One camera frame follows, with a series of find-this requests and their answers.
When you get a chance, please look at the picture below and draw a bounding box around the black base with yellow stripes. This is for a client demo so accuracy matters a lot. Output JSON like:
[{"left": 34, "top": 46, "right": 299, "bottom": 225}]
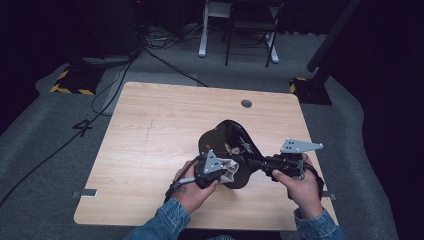
[{"left": 289, "top": 77, "right": 333, "bottom": 106}]

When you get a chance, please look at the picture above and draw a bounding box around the person's left hand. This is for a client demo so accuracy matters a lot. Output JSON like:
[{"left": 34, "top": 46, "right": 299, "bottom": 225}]
[{"left": 172, "top": 161, "right": 220, "bottom": 215}]

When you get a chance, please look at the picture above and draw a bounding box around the left hand-held gripper cable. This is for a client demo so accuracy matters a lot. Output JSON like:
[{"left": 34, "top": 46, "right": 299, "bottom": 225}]
[{"left": 162, "top": 155, "right": 203, "bottom": 205}]

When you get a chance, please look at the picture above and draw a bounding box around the person's right hand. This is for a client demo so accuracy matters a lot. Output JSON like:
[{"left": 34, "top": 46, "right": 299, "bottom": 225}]
[{"left": 271, "top": 153, "right": 325, "bottom": 220}]

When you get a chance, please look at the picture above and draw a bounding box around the dark equipment stand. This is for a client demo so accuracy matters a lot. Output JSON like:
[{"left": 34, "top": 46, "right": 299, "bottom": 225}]
[{"left": 78, "top": 0, "right": 145, "bottom": 69}]

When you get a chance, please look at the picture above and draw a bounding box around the white desk frame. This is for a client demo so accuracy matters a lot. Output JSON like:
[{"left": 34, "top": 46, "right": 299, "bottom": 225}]
[{"left": 198, "top": 0, "right": 280, "bottom": 64}]

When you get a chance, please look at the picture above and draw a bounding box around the hand-held gripper cable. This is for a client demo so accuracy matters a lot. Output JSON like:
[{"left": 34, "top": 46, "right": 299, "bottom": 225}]
[
  {"left": 299, "top": 159, "right": 326, "bottom": 202},
  {"left": 162, "top": 155, "right": 203, "bottom": 205}
]

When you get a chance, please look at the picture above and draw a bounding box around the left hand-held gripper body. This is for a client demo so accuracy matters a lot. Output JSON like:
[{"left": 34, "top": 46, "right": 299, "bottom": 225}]
[{"left": 194, "top": 149, "right": 228, "bottom": 190}]

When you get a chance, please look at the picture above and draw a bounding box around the tangle of floor cables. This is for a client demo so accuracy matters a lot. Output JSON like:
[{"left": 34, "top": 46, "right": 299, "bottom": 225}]
[{"left": 145, "top": 22, "right": 202, "bottom": 50}]

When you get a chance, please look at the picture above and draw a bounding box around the black folding chair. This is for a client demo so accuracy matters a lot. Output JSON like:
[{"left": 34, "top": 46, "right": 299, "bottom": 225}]
[{"left": 224, "top": 0, "right": 286, "bottom": 68}]

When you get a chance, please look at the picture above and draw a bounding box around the black floral pouch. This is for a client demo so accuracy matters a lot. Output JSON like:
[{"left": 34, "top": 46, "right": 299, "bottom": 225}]
[{"left": 197, "top": 119, "right": 265, "bottom": 190}]

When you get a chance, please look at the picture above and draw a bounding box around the grey cloth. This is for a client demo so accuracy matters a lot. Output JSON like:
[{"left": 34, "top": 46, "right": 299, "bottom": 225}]
[{"left": 218, "top": 157, "right": 241, "bottom": 185}]

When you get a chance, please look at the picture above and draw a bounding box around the large black yellow striped base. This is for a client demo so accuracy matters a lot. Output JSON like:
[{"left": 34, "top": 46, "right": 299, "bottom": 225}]
[{"left": 49, "top": 65, "right": 106, "bottom": 96}]

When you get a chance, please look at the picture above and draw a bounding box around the long black floor cable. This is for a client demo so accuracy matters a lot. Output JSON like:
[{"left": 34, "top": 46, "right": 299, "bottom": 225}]
[{"left": 0, "top": 49, "right": 145, "bottom": 208}]

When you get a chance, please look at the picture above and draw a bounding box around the right hand-held gripper cable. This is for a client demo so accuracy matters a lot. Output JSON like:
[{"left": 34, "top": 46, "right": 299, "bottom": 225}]
[{"left": 299, "top": 159, "right": 326, "bottom": 202}]

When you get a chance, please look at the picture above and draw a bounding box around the black slanted stand post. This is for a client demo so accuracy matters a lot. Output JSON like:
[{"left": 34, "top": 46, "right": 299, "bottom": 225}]
[{"left": 306, "top": 0, "right": 363, "bottom": 74}]

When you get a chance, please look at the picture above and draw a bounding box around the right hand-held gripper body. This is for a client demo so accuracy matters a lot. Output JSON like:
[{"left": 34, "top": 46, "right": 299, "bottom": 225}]
[{"left": 262, "top": 138, "right": 325, "bottom": 183}]

